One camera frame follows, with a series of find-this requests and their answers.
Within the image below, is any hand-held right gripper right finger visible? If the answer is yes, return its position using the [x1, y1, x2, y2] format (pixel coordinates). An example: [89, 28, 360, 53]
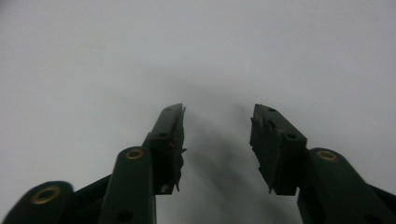
[249, 104, 396, 224]

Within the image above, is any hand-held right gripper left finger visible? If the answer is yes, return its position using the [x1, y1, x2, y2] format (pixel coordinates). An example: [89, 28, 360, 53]
[97, 103, 188, 224]

